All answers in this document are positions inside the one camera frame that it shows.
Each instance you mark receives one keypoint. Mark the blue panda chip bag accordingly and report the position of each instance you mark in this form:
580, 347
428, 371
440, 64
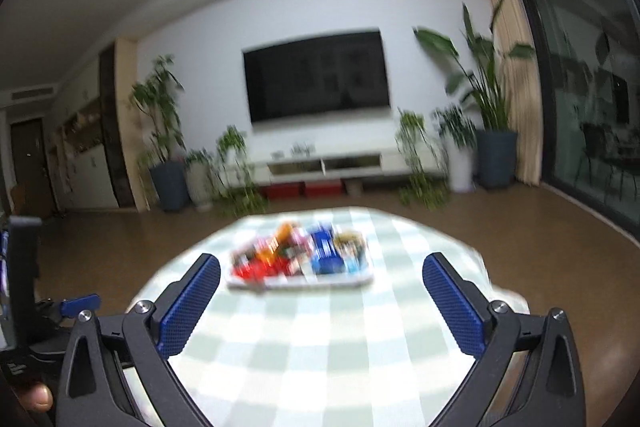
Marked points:
352, 252

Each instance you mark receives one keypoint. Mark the wall-mounted black television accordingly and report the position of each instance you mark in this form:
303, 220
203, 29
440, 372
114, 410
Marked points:
315, 77

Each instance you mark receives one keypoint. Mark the white plastic tray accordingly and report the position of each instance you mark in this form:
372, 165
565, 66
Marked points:
300, 283

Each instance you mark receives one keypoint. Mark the broad-leaf plant in dark pot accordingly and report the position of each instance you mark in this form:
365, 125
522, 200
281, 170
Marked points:
495, 157

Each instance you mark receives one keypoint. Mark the round table with checked cloth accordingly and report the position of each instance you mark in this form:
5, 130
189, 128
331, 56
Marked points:
320, 347

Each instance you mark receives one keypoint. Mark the glass sliding door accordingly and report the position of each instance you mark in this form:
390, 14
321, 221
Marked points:
590, 107

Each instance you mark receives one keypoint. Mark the small plant in pale pot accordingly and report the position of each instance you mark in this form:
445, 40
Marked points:
200, 182

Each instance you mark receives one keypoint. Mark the white television cabinet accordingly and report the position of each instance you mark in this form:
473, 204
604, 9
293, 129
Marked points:
360, 159

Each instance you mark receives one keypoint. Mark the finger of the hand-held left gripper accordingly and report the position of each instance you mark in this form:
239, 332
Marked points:
80, 304

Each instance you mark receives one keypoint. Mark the person's left hand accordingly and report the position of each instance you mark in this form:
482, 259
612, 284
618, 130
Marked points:
37, 397

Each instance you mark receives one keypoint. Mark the bushy plant in white pot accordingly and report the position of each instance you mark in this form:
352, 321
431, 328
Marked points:
460, 167

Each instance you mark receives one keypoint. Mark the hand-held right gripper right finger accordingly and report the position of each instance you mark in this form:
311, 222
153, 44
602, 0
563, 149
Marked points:
455, 307

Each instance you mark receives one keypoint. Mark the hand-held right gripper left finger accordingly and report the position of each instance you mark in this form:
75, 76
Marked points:
190, 302

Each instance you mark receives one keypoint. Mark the hanging leafy vine plant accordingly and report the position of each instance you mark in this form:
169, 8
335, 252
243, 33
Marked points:
415, 142

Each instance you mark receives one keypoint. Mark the tall tree in dark pot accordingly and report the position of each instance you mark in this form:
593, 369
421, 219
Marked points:
170, 187

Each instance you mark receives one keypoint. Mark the white wall cabinets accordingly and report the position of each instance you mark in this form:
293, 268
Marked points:
85, 157

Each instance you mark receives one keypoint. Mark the beige curtain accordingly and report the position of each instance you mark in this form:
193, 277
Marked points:
520, 82

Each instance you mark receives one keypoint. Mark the large orange snack packet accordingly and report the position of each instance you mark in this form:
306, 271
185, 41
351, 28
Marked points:
282, 234

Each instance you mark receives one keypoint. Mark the blue roll cake packet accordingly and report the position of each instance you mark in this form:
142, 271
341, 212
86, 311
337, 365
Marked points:
325, 257

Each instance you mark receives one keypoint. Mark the trailing vine plant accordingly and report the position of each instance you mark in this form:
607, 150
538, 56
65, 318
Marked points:
235, 157

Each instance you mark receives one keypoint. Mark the red chocolate packet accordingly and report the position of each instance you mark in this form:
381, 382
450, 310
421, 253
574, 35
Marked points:
255, 269

